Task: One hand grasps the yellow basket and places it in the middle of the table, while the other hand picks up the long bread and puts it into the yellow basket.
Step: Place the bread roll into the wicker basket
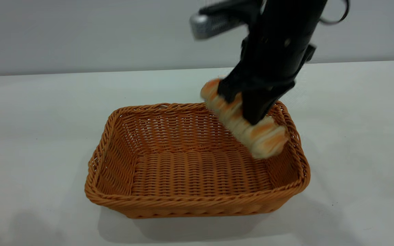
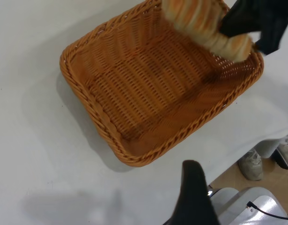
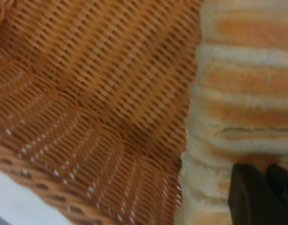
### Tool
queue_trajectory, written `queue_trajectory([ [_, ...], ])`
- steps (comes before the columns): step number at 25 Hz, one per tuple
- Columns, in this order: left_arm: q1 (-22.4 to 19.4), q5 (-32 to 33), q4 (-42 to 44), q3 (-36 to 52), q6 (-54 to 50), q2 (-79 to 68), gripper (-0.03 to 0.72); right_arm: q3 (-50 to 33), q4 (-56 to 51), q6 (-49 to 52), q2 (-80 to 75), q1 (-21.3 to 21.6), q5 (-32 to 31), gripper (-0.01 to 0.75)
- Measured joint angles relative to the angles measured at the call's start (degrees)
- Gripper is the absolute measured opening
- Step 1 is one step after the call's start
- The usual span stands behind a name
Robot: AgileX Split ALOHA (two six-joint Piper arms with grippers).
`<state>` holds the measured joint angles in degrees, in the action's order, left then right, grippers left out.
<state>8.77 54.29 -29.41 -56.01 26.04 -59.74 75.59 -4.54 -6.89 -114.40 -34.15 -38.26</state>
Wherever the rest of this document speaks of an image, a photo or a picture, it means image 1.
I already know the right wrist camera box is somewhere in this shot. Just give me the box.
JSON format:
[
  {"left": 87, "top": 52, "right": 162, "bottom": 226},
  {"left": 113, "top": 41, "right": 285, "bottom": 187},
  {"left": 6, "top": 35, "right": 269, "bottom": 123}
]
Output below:
[{"left": 189, "top": 0, "right": 263, "bottom": 40}]

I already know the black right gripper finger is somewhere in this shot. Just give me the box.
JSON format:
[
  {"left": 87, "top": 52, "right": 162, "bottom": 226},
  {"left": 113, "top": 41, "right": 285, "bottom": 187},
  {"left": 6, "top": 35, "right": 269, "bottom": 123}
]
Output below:
[
  {"left": 243, "top": 82, "right": 295, "bottom": 125},
  {"left": 218, "top": 73, "right": 244, "bottom": 103}
]

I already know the striped orange bread roll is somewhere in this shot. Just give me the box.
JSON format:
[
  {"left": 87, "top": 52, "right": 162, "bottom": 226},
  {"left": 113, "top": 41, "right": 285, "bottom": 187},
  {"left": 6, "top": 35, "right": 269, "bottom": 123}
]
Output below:
[{"left": 200, "top": 78, "right": 290, "bottom": 160}]

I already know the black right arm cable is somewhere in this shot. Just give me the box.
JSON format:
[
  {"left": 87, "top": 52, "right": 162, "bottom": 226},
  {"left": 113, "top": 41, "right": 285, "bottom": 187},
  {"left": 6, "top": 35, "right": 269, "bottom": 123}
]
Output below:
[{"left": 320, "top": 0, "right": 350, "bottom": 25}]

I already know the orange wicker basket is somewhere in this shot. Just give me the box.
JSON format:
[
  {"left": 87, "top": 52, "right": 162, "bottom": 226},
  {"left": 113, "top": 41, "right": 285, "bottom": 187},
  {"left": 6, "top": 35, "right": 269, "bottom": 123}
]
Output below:
[{"left": 84, "top": 101, "right": 311, "bottom": 219}]

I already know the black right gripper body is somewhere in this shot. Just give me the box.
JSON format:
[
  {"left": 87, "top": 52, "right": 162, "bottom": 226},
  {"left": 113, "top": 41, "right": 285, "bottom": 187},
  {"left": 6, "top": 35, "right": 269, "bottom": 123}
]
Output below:
[{"left": 233, "top": 0, "right": 327, "bottom": 85}]

